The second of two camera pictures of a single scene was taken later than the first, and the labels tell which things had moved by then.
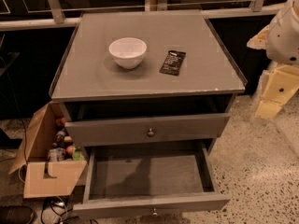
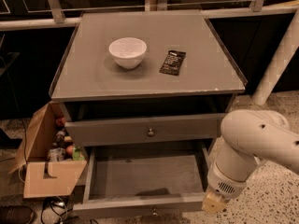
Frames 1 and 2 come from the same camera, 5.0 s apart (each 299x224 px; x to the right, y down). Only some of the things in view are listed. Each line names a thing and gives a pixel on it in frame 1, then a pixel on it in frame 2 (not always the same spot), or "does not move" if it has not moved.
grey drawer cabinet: (145, 80) does not move
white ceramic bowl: (128, 51) does not move
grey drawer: (142, 178) does not move
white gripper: (284, 37) to (223, 184)
